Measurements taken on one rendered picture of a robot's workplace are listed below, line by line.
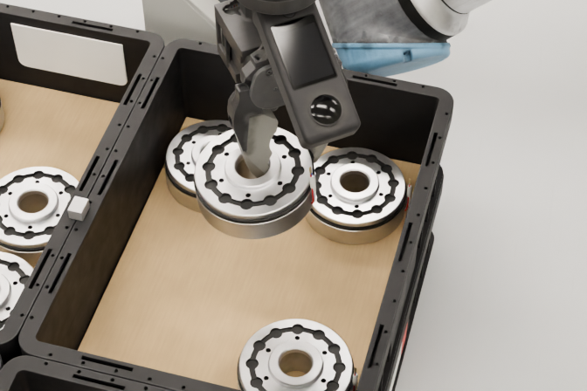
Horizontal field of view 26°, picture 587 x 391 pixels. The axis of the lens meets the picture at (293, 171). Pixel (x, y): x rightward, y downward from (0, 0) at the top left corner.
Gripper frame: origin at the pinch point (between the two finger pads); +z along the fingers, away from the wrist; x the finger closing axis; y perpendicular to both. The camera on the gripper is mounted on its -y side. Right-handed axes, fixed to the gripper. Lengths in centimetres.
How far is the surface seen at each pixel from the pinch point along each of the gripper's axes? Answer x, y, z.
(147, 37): 4.3, 27.6, 6.8
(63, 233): 19.5, 6.0, 6.7
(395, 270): -6.0, -9.2, 6.9
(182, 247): 8.3, 8.0, 16.8
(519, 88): -41, 25, 30
